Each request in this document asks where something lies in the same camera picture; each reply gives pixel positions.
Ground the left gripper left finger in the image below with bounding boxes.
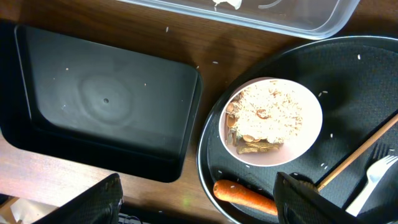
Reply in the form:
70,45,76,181
35,173,123,224

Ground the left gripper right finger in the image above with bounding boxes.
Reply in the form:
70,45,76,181
274,172,361,224

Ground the pink bowl with food scraps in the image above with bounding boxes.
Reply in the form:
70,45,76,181
218,77,323,167

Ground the wooden chopstick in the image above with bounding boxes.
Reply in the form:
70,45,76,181
317,115,397,191

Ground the white tissue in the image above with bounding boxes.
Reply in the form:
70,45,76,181
213,0,242,10

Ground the orange carrot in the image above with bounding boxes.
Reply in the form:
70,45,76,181
213,180,278,216

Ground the black rectangular tray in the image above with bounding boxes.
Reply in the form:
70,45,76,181
1,21,203,183

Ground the clear plastic bin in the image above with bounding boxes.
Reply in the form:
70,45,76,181
122,0,359,40

